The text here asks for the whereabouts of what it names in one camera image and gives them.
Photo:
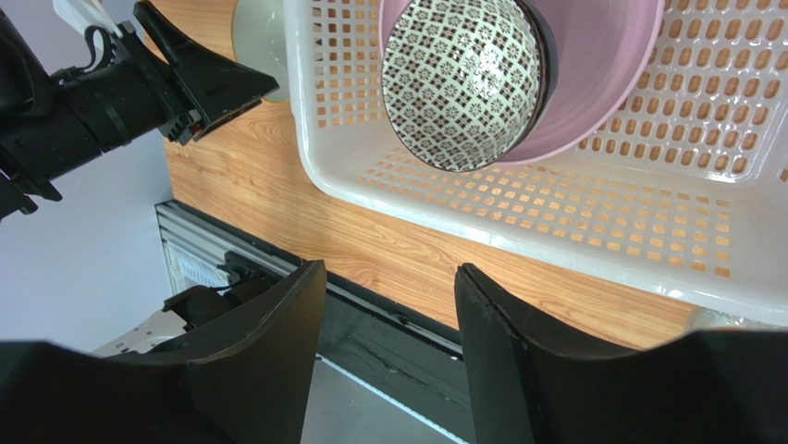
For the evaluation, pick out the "pink plastic plate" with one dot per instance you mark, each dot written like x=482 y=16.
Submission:
x=603 y=47

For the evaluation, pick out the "white plastic perforated bin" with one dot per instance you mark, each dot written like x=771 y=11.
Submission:
x=681 y=192

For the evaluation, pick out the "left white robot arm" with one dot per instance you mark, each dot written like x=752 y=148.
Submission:
x=143 y=75

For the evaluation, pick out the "brown patterned bowl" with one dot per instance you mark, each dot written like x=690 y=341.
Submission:
x=461 y=81

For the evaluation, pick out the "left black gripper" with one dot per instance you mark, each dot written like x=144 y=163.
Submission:
x=54 y=123

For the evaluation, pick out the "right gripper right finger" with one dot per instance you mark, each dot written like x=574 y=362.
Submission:
x=535 y=379

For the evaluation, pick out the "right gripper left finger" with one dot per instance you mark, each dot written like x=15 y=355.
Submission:
x=241 y=373

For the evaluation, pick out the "white bowl yellow rim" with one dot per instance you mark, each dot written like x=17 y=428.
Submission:
x=259 y=42

